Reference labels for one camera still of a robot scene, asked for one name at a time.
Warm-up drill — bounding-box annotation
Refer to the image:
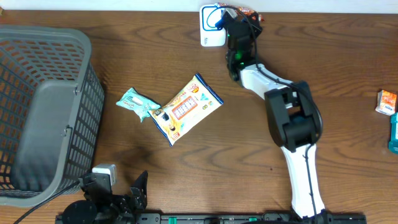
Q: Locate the small orange snack box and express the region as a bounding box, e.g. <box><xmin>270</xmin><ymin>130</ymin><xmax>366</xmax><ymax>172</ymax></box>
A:
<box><xmin>375</xmin><ymin>90</ymin><xmax>397</xmax><ymax>116</ymax></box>

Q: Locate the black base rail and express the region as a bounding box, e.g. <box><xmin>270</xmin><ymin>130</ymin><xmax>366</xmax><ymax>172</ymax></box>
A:
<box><xmin>55</xmin><ymin>210</ymin><xmax>367</xmax><ymax>224</ymax></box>

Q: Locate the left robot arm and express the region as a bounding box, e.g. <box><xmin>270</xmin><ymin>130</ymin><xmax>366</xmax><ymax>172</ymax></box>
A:
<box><xmin>55</xmin><ymin>170</ymin><xmax>148</xmax><ymax>224</ymax></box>

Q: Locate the light green tissue pack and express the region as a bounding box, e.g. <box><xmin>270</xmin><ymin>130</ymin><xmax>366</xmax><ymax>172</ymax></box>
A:
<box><xmin>116</xmin><ymin>88</ymin><xmax>160</xmax><ymax>122</ymax></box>

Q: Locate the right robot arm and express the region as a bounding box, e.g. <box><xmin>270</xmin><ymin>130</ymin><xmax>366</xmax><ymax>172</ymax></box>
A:
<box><xmin>216</xmin><ymin>12</ymin><xmax>325</xmax><ymax>223</ymax></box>

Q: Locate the red chocolate bar wrapper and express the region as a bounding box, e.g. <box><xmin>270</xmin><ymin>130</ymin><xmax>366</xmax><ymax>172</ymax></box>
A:
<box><xmin>215</xmin><ymin>2</ymin><xmax>264</xmax><ymax>22</ymax></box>

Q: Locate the white barcode scanner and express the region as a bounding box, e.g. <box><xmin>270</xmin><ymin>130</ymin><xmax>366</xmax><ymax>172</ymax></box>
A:
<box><xmin>199</xmin><ymin>4</ymin><xmax>226</xmax><ymax>47</ymax></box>

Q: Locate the teal mouthwash bottle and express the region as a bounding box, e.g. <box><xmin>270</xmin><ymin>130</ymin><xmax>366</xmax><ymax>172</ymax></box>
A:
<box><xmin>388</xmin><ymin>113</ymin><xmax>398</xmax><ymax>154</ymax></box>

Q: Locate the grey plastic shopping basket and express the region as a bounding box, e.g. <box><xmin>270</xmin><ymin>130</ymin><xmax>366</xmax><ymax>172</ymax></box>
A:
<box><xmin>1</xmin><ymin>25</ymin><xmax>104</xmax><ymax>207</ymax></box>

